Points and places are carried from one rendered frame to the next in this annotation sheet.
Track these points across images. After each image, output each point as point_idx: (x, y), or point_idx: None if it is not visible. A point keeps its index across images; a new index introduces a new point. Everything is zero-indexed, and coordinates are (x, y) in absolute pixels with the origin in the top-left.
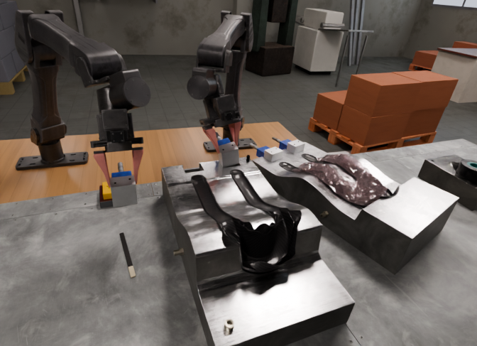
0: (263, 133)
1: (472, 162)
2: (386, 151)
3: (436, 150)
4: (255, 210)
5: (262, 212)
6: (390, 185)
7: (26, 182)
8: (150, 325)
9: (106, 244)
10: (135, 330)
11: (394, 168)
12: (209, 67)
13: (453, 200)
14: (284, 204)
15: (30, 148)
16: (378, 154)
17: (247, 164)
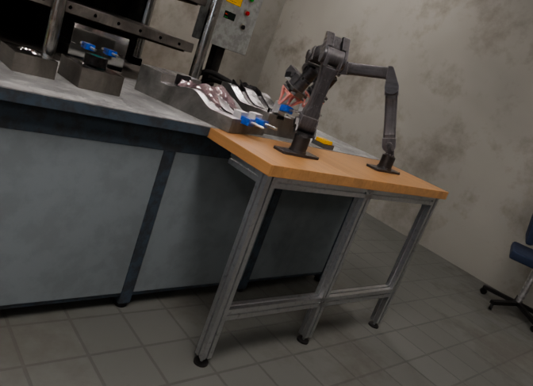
0: (277, 156)
1: (95, 55)
2: (133, 110)
3: (54, 91)
4: (249, 94)
5: (247, 91)
6: (171, 85)
7: (371, 162)
8: None
9: None
10: None
11: (138, 104)
12: (315, 63)
13: (147, 64)
14: (238, 93)
15: (411, 181)
16: (145, 112)
17: (266, 111)
